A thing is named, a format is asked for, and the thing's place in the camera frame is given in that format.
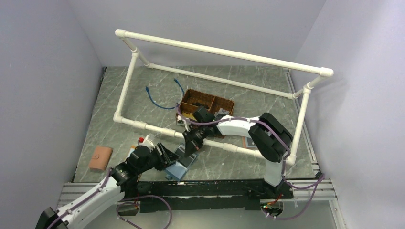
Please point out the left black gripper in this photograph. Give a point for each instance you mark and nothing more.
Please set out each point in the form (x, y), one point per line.
(166, 157)

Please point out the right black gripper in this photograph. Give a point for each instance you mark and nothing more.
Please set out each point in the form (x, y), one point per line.
(191, 146)

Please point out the dark grey credit card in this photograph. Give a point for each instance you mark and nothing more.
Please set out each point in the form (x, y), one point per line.
(188, 161)

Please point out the blue card holder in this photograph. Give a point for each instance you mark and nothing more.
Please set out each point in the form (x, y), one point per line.
(177, 171)

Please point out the black credit card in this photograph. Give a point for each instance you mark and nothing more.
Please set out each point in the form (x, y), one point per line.
(200, 104)

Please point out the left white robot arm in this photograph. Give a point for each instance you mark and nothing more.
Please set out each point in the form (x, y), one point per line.
(119, 180)

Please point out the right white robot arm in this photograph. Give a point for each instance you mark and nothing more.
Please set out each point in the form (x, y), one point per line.
(270, 137)

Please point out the grey cards in basket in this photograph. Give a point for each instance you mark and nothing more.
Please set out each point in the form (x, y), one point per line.
(222, 111)

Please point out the brown wicker divided basket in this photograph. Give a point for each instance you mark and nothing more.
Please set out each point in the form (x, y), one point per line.
(214, 102)

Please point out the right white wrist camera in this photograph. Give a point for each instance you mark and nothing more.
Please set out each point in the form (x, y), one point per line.
(182, 121)

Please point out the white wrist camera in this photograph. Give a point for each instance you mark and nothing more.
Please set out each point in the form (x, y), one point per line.
(182, 121)
(147, 141)

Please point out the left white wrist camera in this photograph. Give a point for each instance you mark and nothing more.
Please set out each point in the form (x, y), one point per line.
(147, 141)

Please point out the white PVC pipe frame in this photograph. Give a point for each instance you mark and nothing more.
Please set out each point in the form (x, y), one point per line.
(126, 36)

